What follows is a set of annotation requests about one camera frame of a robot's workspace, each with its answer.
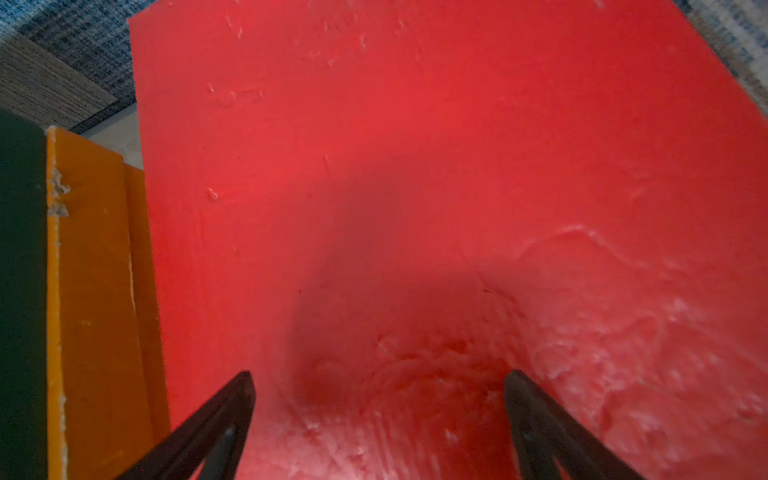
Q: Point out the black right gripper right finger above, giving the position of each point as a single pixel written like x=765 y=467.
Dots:
x=548 y=441

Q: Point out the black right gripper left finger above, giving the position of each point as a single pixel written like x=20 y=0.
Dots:
x=209 y=443

